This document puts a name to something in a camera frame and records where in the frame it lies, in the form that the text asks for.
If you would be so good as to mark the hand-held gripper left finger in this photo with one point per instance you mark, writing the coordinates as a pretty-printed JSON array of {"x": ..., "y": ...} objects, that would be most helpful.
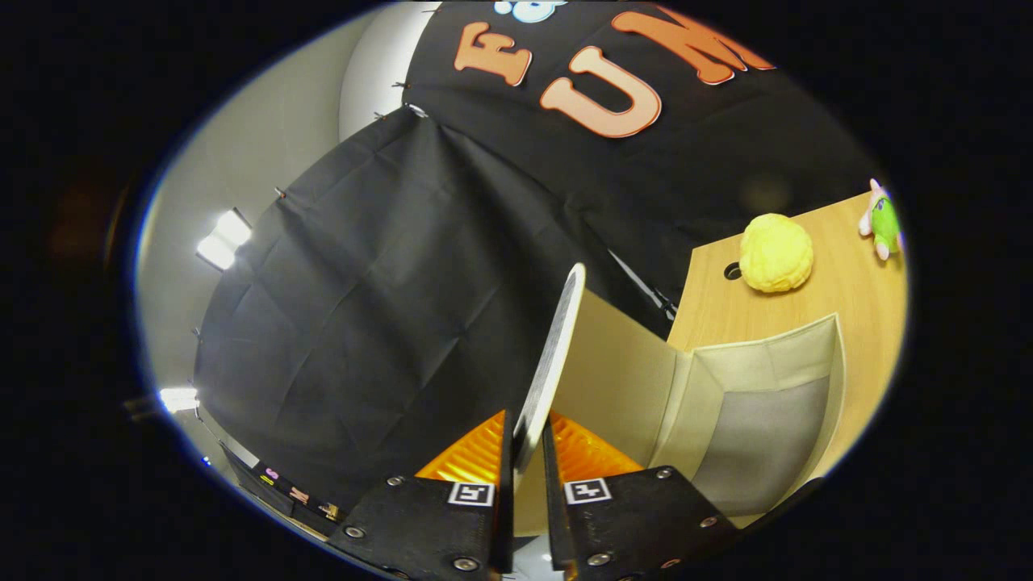
[{"x": 507, "y": 524}]

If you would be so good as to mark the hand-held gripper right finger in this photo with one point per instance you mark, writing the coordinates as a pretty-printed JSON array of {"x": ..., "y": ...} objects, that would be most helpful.
[{"x": 557, "y": 524}]

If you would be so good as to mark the dark lettered banner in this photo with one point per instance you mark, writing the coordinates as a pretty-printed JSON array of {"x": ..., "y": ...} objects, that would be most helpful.
[{"x": 278, "y": 484}]

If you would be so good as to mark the beige fabric storage box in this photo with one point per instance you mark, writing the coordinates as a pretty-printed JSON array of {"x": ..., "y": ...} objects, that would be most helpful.
[{"x": 629, "y": 379}]

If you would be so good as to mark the yellow plush bun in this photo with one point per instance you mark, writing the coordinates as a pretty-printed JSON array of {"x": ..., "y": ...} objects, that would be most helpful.
[{"x": 775, "y": 254}]

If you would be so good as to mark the small ceiling light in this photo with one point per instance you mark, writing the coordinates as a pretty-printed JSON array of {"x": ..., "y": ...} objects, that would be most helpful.
[{"x": 178, "y": 399}]

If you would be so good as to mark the storage box lid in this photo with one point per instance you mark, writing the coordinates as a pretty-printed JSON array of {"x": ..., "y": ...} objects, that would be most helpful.
[{"x": 557, "y": 355}]

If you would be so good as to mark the long ceiling light strip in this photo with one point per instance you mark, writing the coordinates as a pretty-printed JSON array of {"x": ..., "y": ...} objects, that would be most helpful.
[{"x": 224, "y": 240}]

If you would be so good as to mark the green and pink plush toy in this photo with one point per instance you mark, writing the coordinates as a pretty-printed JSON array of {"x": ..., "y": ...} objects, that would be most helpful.
[{"x": 885, "y": 222}]

